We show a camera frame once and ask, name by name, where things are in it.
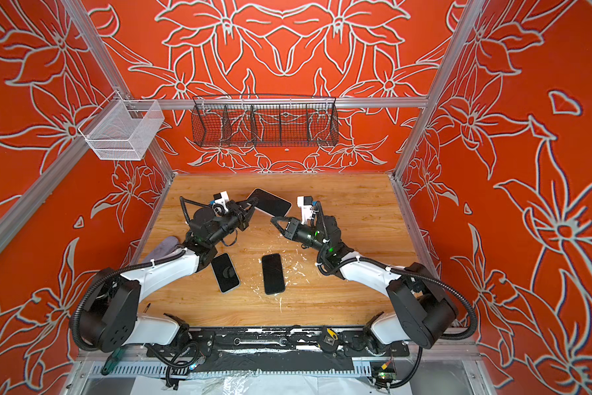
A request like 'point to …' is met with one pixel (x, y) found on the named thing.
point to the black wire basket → (265, 121)
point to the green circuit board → (386, 375)
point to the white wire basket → (122, 129)
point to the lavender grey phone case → (161, 248)
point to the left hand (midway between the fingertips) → (259, 198)
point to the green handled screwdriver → (113, 360)
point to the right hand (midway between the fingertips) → (268, 222)
